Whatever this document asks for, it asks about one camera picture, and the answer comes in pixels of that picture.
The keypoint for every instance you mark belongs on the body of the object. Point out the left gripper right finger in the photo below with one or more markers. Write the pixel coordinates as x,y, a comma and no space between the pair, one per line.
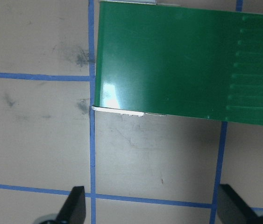
231,208

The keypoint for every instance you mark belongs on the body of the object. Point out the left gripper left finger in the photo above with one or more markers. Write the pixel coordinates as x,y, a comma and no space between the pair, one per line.
73,210

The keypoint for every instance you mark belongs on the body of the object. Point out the green conveyor belt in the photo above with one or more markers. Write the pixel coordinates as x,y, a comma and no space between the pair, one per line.
165,60

